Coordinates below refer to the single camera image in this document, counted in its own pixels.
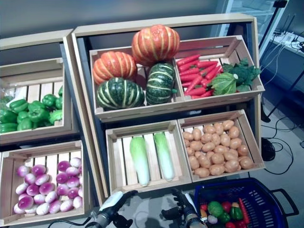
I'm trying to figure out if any wooden slat crate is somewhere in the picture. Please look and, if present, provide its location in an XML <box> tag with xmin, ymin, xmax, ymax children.
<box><xmin>105</xmin><ymin>120</ymin><xmax>193</xmax><ymax>194</ymax></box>
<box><xmin>174</xmin><ymin>35</ymin><xmax>266</xmax><ymax>103</ymax></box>
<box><xmin>0</xmin><ymin>57</ymin><xmax>73</xmax><ymax>145</ymax></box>
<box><xmin>0</xmin><ymin>140</ymin><xmax>91</xmax><ymax>226</ymax></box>
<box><xmin>177</xmin><ymin>109</ymin><xmax>266</xmax><ymax>183</ymax></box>
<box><xmin>89</xmin><ymin>46</ymin><xmax>185</xmax><ymax>123</ymax></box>

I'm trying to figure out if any orange striped pumpkin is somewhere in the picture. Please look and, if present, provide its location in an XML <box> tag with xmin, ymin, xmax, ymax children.
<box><xmin>131</xmin><ymin>24</ymin><xmax>181</xmax><ymax>67</ymax></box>
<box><xmin>92</xmin><ymin>51</ymin><xmax>138</xmax><ymax>86</ymax></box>

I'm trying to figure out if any green striped pumpkin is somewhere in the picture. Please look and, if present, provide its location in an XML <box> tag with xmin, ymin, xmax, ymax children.
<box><xmin>96</xmin><ymin>77</ymin><xmax>145</xmax><ymax>111</ymax></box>
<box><xmin>145</xmin><ymin>62</ymin><xmax>178</xmax><ymax>105</ymax></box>

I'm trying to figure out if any light green toy lettuce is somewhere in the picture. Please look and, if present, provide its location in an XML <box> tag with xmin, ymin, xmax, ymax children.
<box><xmin>208</xmin><ymin>201</ymin><xmax>224</xmax><ymax>217</ymax></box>

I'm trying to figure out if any green toy pepper yellow top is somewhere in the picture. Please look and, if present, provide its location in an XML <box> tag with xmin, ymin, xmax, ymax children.
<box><xmin>229</xmin><ymin>202</ymin><xmax>243</xmax><ymax>220</ymax></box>

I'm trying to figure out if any blue plastic shopping basket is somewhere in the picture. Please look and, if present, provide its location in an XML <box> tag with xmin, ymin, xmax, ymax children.
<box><xmin>193</xmin><ymin>177</ymin><xmax>300</xmax><ymax>228</ymax></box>

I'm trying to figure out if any wooden shelf unit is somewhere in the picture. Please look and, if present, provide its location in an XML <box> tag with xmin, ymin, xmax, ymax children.
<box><xmin>71</xmin><ymin>13</ymin><xmax>266</xmax><ymax>206</ymax></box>
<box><xmin>0</xmin><ymin>28</ymin><xmax>93</xmax><ymax>228</ymax></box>

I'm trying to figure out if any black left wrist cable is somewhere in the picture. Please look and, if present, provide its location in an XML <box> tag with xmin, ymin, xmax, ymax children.
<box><xmin>48</xmin><ymin>217</ymin><xmax>95</xmax><ymax>228</ymax></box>

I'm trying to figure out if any white desk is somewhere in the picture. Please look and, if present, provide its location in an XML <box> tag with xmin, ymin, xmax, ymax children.
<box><xmin>270</xmin><ymin>32</ymin><xmax>304</xmax><ymax>59</ymax></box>

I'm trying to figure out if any black floor cable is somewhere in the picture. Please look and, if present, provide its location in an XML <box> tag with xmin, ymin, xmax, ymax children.
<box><xmin>261</xmin><ymin>116</ymin><xmax>304</xmax><ymax>176</ymax></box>

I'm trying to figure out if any dark green toy pepper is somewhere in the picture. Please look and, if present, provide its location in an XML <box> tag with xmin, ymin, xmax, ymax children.
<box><xmin>218</xmin><ymin>212</ymin><xmax>231</xmax><ymax>224</ymax></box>

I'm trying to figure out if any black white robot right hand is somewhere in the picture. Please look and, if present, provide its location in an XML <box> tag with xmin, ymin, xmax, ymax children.
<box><xmin>161</xmin><ymin>188</ymin><xmax>199</xmax><ymax>223</ymax></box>

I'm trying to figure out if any green white napa cabbage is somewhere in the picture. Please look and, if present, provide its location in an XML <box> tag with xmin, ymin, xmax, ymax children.
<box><xmin>129</xmin><ymin>135</ymin><xmax>152</xmax><ymax>187</ymax></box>
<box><xmin>153</xmin><ymin>132</ymin><xmax>176</xmax><ymax>182</ymax></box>

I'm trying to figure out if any white framed glass cabinet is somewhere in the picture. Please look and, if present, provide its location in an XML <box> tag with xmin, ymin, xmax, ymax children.
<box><xmin>218</xmin><ymin>0</ymin><xmax>289</xmax><ymax>52</ymax></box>

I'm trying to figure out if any black camera tripod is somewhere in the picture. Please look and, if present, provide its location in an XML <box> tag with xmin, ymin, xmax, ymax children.
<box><xmin>258</xmin><ymin>0</ymin><xmax>289</xmax><ymax>59</ymax></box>

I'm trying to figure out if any black round floor base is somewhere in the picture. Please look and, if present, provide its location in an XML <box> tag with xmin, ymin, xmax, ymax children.
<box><xmin>261</xmin><ymin>139</ymin><xmax>276</xmax><ymax>162</ymax></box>

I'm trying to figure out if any dark green leafy vegetable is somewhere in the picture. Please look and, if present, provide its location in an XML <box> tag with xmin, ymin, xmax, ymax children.
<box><xmin>222</xmin><ymin>58</ymin><xmax>261</xmax><ymax>93</ymax></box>

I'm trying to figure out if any black white robot left hand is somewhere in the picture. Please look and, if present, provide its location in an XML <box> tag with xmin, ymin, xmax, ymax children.
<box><xmin>98</xmin><ymin>189</ymin><xmax>139</xmax><ymax>228</ymax></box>

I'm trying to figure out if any light green round cabbage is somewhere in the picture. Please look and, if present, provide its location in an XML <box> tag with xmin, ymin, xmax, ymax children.
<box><xmin>210</xmin><ymin>72</ymin><xmax>239</xmax><ymax>96</ymax></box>

